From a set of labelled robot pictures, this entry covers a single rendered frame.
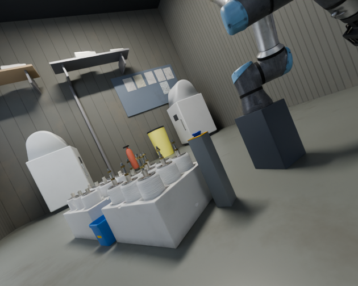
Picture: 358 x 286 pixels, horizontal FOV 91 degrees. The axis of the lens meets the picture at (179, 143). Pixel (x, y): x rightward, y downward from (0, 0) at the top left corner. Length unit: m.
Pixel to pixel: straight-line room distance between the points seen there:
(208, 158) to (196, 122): 3.02
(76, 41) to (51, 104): 1.45
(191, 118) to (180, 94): 0.56
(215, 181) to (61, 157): 2.75
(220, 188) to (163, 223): 0.26
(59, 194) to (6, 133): 1.59
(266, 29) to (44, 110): 3.85
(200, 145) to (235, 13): 0.43
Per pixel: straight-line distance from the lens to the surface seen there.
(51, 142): 3.29
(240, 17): 0.55
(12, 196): 4.18
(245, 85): 0.95
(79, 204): 1.26
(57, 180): 3.23
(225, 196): 0.76
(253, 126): 0.94
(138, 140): 4.02
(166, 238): 0.69
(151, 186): 0.67
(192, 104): 3.77
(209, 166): 0.72
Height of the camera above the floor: 0.36
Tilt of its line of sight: 3 degrees down
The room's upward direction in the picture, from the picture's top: 24 degrees counter-clockwise
